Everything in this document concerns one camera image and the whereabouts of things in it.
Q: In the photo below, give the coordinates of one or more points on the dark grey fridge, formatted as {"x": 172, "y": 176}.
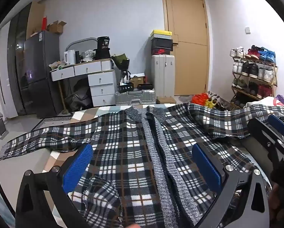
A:
{"x": 39, "y": 76}

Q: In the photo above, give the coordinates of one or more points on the black tray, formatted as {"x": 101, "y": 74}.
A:
{"x": 145, "y": 86}

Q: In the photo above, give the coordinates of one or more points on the pile of folded clothes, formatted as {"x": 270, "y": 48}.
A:
{"x": 263, "y": 103}

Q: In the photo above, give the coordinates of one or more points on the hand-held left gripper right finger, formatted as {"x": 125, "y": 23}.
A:
{"x": 207, "y": 168}

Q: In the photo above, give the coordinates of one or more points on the silver suitcase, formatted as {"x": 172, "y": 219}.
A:
{"x": 134, "y": 97}

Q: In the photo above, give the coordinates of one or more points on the black bottle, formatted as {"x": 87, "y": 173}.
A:
{"x": 77, "y": 57}

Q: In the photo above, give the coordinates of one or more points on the orange plastic bag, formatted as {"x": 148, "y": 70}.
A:
{"x": 200, "y": 98}

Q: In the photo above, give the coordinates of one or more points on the white upright suitcase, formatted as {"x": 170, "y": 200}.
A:
{"x": 163, "y": 76}

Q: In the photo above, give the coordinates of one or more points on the dark glass sliding door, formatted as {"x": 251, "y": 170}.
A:
{"x": 16, "y": 64}

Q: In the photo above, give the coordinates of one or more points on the person's right hand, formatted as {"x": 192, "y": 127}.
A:
{"x": 280, "y": 201}

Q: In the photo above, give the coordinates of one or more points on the white crumpled cloth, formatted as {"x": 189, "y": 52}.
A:
{"x": 88, "y": 55}

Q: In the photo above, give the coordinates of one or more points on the shoe rack with shoes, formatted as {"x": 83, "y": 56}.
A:
{"x": 253, "y": 68}

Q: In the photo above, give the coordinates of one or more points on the flat cardboard sheet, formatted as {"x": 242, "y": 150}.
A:
{"x": 36, "y": 19}

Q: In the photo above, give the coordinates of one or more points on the open cardboard box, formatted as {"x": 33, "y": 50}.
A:
{"x": 56, "y": 27}

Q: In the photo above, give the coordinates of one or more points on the black box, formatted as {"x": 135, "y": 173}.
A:
{"x": 126, "y": 87}

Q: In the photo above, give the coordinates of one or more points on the yellow lid shoebox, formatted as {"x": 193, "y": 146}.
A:
{"x": 161, "y": 33}

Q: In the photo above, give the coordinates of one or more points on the wooden shoe rack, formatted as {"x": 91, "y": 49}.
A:
{"x": 274, "y": 76}

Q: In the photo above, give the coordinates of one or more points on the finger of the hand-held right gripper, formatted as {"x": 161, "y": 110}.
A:
{"x": 278, "y": 125}
{"x": 263, "y": 133}

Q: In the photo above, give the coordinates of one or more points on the grey arched mirror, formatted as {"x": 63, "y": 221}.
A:
{"x": 70, "y": 44}

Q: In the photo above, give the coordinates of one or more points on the white desk with drawers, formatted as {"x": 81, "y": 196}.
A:
{"x": 101, "y": 78}

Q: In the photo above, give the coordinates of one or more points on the white light switch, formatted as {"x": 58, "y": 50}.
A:
{"x": 247, "y": 30}

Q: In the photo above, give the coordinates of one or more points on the black and red shoebox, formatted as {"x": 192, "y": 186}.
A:
{"x": 161, "y": 51}

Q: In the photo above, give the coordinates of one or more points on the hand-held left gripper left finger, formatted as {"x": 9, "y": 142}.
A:
{"x": 76, "y": 168}

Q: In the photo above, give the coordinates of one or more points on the plaid fleece cardigan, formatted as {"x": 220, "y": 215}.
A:
{"x": 123, "y": 147}

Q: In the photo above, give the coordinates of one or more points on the yellow toy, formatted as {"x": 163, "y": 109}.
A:
{"x": 210, "y": 103}

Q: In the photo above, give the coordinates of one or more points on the brown gift box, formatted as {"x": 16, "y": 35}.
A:
{"x": 138, "y": 79}

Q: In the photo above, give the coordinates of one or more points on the red paper bag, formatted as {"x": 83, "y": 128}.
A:
{"x": 44, "y": 23}

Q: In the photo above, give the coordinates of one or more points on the small cardboard box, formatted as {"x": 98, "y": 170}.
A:
{"x": 165, "y": 99}

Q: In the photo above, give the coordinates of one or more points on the white electric kettle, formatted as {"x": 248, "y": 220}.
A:
{"x": 69, "y": 57}

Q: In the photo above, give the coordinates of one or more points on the white wardrobe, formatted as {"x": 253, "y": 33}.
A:
{"x": 1, "y": 52}

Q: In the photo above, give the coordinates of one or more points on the wooden door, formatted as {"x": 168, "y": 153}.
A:
{"x": 191, "y": 64}

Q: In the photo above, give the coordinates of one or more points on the scattered shoes pile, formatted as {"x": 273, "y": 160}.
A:
{"x": 219, "y": 101}

